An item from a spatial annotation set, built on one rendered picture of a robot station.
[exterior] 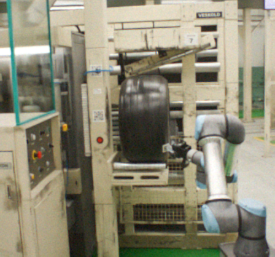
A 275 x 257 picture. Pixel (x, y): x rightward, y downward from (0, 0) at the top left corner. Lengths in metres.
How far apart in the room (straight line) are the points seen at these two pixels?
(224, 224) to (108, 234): 1.22
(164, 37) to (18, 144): 1.28
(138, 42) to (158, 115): 0.66
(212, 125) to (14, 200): 1.03
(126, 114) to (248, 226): 0.98
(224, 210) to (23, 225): 1.00
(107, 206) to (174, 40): 1.22
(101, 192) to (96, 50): 0.94
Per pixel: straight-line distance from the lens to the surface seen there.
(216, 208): 1.58
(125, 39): 2.62
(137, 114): 2.16
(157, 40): 2.60
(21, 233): 2.01
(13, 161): 1.89
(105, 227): 2.61
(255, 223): 1.61
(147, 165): 2.34
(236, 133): 1.74
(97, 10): 2.40
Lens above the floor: 1.52
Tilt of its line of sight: 8 degrees down
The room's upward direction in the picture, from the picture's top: 2 degrees counter-clockwise
